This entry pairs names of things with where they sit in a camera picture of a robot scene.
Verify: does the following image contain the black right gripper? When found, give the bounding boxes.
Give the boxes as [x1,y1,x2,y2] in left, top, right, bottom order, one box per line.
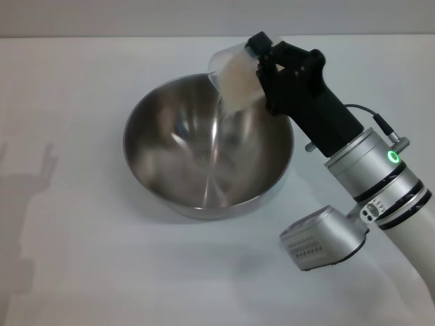
[246,31,364,159]

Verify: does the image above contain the white rice grains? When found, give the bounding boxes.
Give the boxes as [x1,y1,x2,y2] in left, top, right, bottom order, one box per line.
[216,50,265,115]

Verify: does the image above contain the clear plastic measuring cup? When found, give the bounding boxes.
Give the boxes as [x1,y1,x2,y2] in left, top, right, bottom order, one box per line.
[207,35,270,113]

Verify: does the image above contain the stainless steel mixing bowl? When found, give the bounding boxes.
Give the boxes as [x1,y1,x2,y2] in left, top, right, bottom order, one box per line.
[122,72,296,222]

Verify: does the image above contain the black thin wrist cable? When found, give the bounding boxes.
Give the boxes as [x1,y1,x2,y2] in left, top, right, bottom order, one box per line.
[343,103,411,153]

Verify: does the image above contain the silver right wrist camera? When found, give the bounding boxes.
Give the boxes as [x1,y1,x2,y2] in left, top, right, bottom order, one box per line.
[279,204,370,272]

